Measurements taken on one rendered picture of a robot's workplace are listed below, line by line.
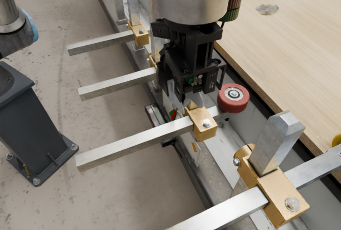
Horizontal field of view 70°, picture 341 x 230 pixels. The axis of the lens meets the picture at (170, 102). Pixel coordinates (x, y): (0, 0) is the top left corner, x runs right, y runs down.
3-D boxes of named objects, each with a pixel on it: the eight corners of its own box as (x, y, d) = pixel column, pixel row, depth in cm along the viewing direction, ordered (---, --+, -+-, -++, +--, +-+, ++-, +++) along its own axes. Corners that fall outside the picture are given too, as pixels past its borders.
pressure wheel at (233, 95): (222, 134, 68) (229, 107, 59) (207, 113, 72) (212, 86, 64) (246, 125, 70) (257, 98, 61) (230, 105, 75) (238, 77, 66)
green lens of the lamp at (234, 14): (217, 24, 45) (219, 13, 44) (202, 9, 49) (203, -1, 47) (244, 18, 47) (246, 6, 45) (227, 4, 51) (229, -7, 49)
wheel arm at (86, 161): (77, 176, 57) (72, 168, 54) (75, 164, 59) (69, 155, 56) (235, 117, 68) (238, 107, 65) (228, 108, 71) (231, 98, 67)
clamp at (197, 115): (198, 143, 63) (200, 132, 59) (176, 106, 71) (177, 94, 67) (217, 135, 65) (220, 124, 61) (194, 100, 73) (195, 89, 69)
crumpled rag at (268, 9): (260, 15, 89) (262, 9, 87) (252, 6, 94) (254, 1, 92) (282, 13, 90) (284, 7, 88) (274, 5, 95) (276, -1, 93)
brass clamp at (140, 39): (136, 47, 96) (134, 36, 92) (126, 30, 104) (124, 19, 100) (150, 43, 97) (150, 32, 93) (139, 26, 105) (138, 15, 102)
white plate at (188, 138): (196, 167, 71) (199, 150, 64) (162, 105, 87) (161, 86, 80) (197, 167, 72) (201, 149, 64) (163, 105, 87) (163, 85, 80)
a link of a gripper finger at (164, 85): (160, 99, 44) (158, 60, 37) (157, 93, 44) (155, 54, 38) (183, 92, 45) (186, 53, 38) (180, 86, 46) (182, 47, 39)
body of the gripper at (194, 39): (177, 106, 37) (180, 37, 28) (158, 71, 42) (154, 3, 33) (222, 92, 39) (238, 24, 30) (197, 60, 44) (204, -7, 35)
